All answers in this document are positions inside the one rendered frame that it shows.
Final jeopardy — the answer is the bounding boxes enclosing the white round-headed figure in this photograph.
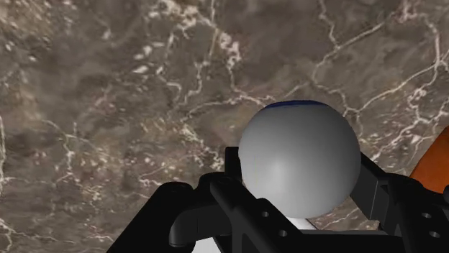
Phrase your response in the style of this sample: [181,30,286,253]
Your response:
[191,100,362,253]

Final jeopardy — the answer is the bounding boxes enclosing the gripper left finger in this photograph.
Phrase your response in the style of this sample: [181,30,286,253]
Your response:
[106,146,302,253]

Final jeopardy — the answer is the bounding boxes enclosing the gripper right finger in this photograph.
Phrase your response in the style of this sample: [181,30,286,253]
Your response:
[350,152,449,253]

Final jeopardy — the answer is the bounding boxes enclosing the orange object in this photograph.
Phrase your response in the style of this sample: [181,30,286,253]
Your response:
[409,126,449,194]

